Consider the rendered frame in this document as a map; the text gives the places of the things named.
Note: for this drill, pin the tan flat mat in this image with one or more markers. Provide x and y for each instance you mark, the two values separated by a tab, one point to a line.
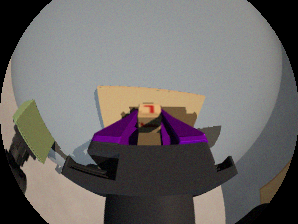
116	102

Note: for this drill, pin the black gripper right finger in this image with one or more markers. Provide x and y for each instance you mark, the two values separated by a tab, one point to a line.
178	131

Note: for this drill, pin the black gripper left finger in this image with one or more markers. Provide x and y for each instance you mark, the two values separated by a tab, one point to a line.
120	131

